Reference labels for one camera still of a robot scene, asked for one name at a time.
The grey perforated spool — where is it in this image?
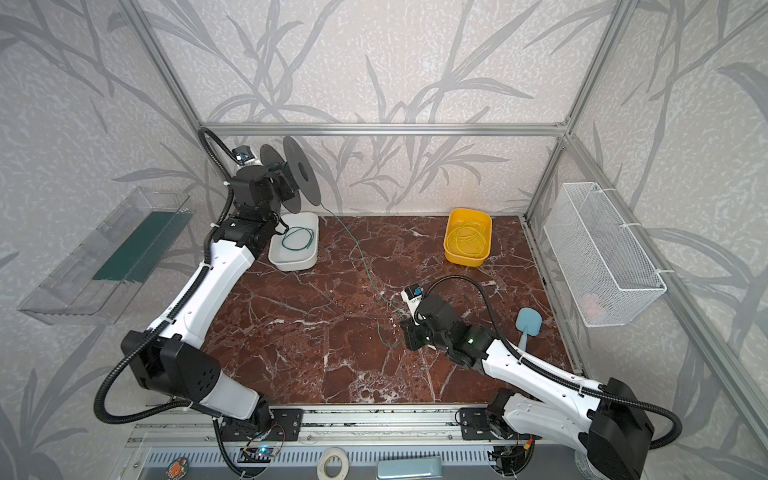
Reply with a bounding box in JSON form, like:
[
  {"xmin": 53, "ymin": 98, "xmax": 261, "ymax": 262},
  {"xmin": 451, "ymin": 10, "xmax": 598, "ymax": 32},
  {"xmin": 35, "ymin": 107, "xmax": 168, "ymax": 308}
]
[{"xmin": 259, "ymin": 136, "xmax": 322, "ymax": 213}]

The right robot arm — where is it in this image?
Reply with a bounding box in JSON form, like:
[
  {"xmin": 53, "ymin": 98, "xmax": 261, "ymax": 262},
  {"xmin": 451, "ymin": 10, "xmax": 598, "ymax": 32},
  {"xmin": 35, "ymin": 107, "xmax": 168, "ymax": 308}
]
[{"xmin": 400, "ymin": 284, "xmax": 683, "ymax": 479}]

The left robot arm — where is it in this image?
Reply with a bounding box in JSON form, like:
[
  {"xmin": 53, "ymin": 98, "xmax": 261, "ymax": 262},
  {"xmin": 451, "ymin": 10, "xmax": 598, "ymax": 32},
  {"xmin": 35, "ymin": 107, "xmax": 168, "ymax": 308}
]
[{"xmin": 93, "ymin": 127, "xmax": 289, "ymax": 436}]

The white plastic bin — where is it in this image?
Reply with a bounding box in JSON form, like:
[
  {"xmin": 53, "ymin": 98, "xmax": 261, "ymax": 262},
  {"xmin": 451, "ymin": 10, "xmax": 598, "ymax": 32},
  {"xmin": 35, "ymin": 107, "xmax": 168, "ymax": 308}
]
[{"xmin": 268, "ymin": 212, "xmax": 319, "ymax": 272}]

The yellow plastic bin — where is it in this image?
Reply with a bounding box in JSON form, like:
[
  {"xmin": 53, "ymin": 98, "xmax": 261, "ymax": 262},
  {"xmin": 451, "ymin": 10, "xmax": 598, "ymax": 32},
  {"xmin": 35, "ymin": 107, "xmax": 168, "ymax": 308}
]
[{"xmin": 443, "ymin": 208, "xmax": 492, "ymax": 268}]

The light blue spatula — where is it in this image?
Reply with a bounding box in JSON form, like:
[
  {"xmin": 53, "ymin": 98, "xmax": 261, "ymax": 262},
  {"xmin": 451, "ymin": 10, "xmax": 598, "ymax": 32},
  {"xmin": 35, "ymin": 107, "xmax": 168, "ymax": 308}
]
[{"xmin": 515, "ymin": 307, "xmax": 543, "ymax": 351}]

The light blue box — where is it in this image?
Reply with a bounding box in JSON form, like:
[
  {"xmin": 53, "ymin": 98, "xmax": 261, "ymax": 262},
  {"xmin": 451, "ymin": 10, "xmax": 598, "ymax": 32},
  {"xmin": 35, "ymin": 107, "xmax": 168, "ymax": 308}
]
[{"xmin": 376, "ymin": 457, "xmax": 443, "ymax": 480}]

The white tape roll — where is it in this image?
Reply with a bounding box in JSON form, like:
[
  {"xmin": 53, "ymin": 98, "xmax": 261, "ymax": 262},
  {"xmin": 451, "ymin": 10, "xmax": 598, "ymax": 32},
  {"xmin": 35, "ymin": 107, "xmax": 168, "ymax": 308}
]
[{"xmin": 316, "ymin": 447, "xmax": 350, "ymax": 480}]

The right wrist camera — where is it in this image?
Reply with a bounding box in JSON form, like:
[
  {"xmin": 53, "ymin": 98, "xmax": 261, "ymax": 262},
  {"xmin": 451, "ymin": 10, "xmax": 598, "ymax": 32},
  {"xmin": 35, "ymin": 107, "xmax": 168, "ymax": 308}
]
[{"xmin": 401, "ymin": 284, "xmax": 423, "ymax": 315}]

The green cable coil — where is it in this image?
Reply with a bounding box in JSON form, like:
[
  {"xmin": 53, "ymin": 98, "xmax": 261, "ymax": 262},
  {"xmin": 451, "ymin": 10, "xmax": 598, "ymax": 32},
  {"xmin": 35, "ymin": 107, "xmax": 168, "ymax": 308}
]
[{"xmin": 280, "ymin": 225, "xmax": 316, "ymax": 253}]

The yellow cable coil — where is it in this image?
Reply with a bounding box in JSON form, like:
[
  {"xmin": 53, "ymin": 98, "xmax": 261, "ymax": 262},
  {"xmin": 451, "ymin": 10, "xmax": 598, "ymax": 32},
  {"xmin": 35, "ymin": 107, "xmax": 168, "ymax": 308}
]
[{"xmin": 449, "ymin": 220, "xmax": 490, "ymax": 259}]

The white wire basket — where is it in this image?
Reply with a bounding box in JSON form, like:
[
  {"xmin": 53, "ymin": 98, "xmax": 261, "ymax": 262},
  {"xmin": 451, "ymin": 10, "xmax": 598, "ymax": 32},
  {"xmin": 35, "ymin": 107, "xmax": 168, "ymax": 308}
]
[{"xmin": 544, "ymin": 182, "xmax": 667, "ymax": 328}]

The clear wall shelf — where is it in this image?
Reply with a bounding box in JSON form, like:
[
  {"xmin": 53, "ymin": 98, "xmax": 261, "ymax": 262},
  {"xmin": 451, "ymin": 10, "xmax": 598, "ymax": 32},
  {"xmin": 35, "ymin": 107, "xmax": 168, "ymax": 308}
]
[{"xmin": 18, "ymin": 187, "xmax": 195, "ymax": 326}]

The aluminium mounting rail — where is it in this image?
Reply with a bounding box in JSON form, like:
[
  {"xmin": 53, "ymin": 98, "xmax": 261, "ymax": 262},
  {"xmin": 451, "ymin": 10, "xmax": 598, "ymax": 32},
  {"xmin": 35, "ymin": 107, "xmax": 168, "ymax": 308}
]
[{"xmin": 122, "ymin": 403, "xmax": 631, "ymax": 448}]

